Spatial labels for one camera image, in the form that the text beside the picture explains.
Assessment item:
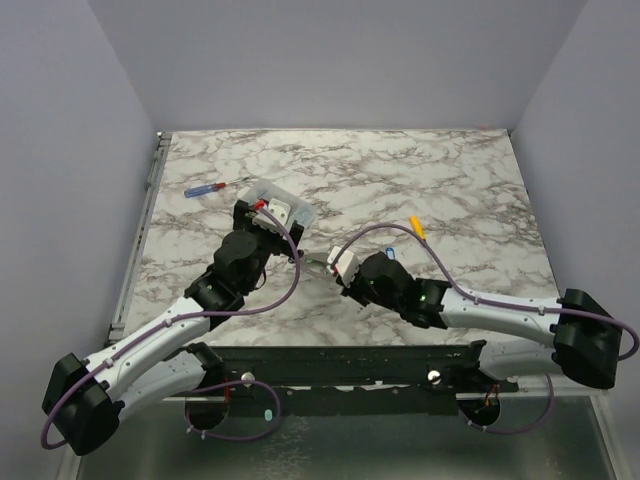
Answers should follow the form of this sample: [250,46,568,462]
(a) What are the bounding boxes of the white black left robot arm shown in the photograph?
[40,195,316,456]

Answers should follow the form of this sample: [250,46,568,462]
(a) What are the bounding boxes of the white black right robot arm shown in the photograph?
[327,251,622,391]

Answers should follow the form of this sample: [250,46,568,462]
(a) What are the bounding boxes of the clear plastic screw organizer box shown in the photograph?
[240,179,317,230]

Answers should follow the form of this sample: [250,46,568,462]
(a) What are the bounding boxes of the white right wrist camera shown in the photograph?
[326,246,360,286]

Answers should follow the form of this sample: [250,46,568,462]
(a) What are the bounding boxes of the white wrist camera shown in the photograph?
[326,246,360,286]
[252,198,292,233]

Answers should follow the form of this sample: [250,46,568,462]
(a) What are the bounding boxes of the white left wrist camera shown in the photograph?
[252,198,292,233]

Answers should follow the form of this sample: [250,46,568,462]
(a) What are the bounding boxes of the yellow handled screwdriver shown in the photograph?
[409,215,426,241]

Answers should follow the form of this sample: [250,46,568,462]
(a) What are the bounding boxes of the blue red handled screwdriver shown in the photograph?
[184,176,250,198]

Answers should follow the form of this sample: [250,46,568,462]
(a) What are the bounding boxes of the black front mounting rail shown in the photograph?
[184,339,521,416]

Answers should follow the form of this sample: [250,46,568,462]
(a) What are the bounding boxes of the aluminium table edge rail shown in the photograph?
[105,132,173,345]

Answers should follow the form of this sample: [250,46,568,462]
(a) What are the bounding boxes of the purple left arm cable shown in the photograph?
[40,202,302,449]

